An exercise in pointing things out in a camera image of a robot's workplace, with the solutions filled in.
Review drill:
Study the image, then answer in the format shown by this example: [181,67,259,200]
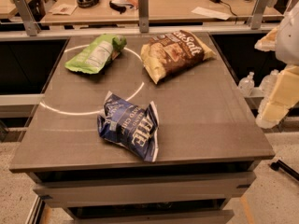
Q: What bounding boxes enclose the clear plastic water bottle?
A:
[238,72,255,97]

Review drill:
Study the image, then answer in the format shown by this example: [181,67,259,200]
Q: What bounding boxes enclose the metal bracket middle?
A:
[138,0,150,33]

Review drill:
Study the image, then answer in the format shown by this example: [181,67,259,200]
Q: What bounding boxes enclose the white paper sheet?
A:
[192,7,230,21]

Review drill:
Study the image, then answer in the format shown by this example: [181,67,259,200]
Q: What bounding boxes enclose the green rice chip bag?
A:
[64,34,127,75]

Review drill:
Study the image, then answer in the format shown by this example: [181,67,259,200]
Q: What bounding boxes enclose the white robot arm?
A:
[254,6,299,129]

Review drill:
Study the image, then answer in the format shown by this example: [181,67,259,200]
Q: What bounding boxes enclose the blue potato chip bag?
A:
[97,91,159,162]

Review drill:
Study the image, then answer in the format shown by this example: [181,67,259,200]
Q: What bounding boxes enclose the metal bracket right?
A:
[247,0,269,30]

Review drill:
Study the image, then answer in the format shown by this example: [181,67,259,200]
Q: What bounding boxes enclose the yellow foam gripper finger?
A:
[255,64,299,129]
[254,27,278,51]

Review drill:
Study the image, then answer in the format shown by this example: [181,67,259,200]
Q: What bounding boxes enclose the paper card on desk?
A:
[50,4,77,15]

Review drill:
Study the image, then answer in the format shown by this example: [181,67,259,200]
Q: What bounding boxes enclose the black sunglasses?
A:
[109,0,134,14]

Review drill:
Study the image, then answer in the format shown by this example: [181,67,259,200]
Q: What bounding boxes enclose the brown sea salt chip bag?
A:
[140,30,216,84]

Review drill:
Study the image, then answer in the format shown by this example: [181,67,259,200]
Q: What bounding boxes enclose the metal bracket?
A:
[247,0,269,30]
[13,0,40,36]
[138,0,150,33]

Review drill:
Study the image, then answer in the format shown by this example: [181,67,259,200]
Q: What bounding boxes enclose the metal bracket left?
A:
[13,0,40,36]

